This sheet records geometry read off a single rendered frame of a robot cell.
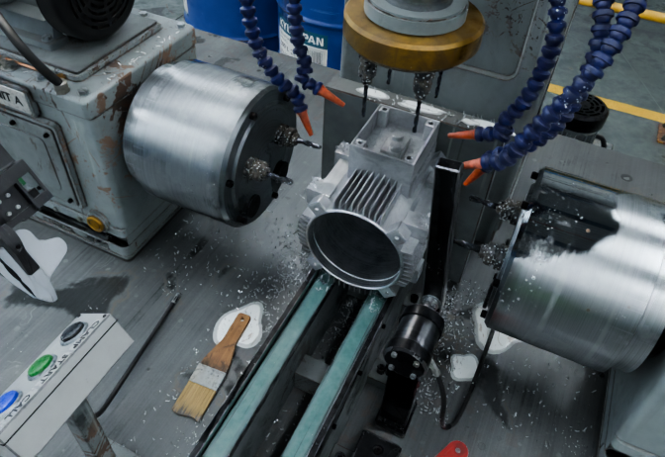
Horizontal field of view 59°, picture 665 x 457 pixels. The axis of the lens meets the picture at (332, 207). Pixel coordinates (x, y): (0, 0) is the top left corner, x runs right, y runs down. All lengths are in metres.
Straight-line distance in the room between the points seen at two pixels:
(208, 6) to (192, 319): 2.01
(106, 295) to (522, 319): 0.72
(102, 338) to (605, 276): 0.61
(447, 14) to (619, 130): 2.54
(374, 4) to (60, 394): 0.57
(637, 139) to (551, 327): 2.44
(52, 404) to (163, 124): 0.43
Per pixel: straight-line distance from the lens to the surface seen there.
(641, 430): 0.94
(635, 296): 0.79
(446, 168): 0.67
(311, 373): 0.95
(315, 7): 2.38
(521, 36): 0.97
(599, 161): 1.54
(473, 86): 1.02
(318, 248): 0.93
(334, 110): 0.99
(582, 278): 0.78
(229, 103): 0.91
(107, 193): 1.08
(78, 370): 0.74
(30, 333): 1.14
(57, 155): 1.08
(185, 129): 0.92
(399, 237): 0.81
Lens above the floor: 1.67
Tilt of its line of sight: 44 degrees down
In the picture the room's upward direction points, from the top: 4 degrees clockwise
